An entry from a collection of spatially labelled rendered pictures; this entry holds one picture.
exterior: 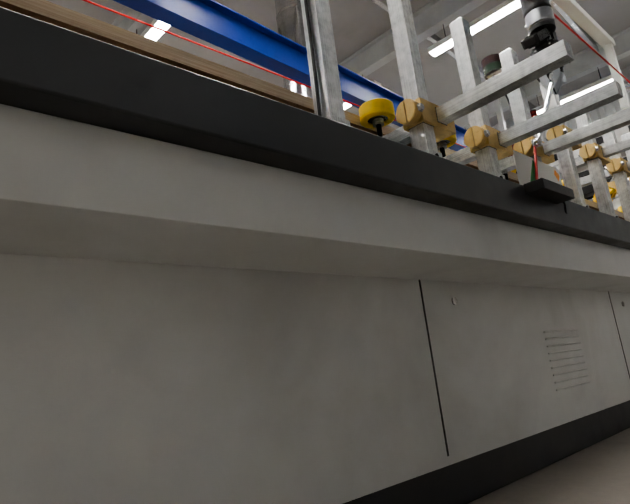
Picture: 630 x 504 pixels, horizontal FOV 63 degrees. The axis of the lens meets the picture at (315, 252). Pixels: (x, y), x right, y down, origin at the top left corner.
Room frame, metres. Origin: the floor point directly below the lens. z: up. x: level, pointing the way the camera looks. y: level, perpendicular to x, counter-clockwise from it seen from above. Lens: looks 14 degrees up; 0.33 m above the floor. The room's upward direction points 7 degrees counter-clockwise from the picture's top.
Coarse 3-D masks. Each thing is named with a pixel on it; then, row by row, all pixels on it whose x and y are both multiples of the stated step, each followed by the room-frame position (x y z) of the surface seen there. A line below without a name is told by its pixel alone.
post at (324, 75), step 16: (304, 0) 0.74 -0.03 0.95; (320, 0) 0.75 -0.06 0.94; (304, 16) 0.76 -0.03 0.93; (320, 16) 0.74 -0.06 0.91; (304, 32) 0.76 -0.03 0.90; (320, 32) 0.74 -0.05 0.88; (320, 48) 0.74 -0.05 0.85; (320, 64) 0.74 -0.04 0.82; (336, 64) 0.76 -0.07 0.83; (320, 80) 0.74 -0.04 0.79; (336, 80) 0.75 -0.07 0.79; (320, 96) 0.75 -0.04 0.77; (336, 96) 0.75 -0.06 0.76; (320, 112) 0.74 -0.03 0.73; (336, 112) 0.75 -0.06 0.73
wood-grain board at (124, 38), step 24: (0, 0) 0.59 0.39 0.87; (24, 0) 0.61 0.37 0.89; (72, 24) 0.65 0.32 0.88; (96, 24) 0.68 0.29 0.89; (144, 48) 0.73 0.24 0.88; (168, 48) 0.76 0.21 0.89; (216, 72) 0.82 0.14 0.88; (240, 72) 0.86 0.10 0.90; (264, 96) 0.91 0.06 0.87; (288, 96) 0.94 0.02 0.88; (408, 144) 1.21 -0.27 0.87
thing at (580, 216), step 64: (0, 64) 0.41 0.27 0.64; (64, 64) 0.45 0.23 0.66; (128, 64) 0.49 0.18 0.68; (128, 128) 0.52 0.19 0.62; (192, 128) 0.54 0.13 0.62; (256, 128) 0.61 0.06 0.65; (320, 128) 0.69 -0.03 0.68; (384, 192) 0.84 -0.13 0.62; (448, 192) 0.90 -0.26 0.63; (512, 192) 1.08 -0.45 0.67
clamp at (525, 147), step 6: (528, 138) 1.24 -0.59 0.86; (516, 144) 1.26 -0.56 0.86; (522, 144) 1.25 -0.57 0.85; (528, 144) 1.24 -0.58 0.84; (516, 150) 1.26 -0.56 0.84; (522, 150) 1.25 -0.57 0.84; (528, 150) 1.24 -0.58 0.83; (540, 150) 1.27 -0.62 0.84; (540, 156) 1.27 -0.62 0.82; (546, 156) 1.29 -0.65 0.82; (552, 156) 1.32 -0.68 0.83; (546, 162) 1.32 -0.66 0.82; (552, 162) 1.33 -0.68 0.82
